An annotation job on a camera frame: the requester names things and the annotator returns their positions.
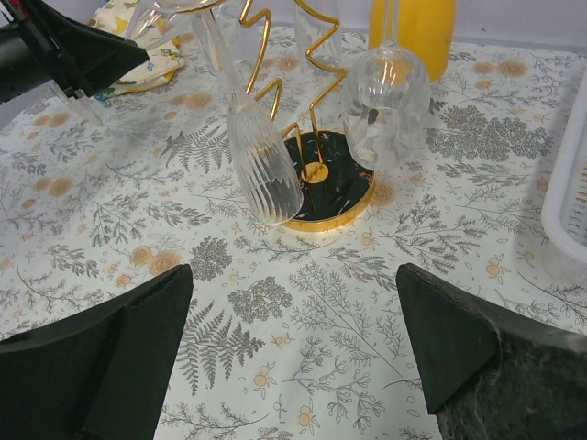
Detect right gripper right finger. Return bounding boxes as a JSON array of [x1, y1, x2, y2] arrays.
[[396, 263, 586, 439]]

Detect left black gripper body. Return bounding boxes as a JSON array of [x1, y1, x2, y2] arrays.
[[1, 20, 54, 105]]

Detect floral table mat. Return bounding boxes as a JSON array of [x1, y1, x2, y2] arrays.
[[1, 35, 586, 439]]

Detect yellow plastic goblet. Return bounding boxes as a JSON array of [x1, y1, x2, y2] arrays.
[[368, 0, 457, 85]]

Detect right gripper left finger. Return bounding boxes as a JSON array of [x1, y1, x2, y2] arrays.
[[1, 264, 193, 439]]

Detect white plastic basket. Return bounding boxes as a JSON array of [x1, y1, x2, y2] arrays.
[[541, 79, 586, 264]]

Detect tall clear flute glass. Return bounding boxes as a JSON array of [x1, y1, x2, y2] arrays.
[[202, 1, 303, 225]]

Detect gold wine glass rack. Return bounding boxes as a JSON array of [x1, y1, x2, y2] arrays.
[[238, 0, 376, 233]]

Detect plain clear flute glass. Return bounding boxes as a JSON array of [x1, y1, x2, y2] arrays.
[[48, 80, 103, 127]]

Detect slim clear champagne flute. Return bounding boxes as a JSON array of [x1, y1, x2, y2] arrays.
[[294, 0, 342, 70]]

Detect dinosaur print cloth bag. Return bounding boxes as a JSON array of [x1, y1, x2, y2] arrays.
[[90, 1, 184, 102]]

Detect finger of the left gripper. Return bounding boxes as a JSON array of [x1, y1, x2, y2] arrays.
[[34, 1, 140, 97]]

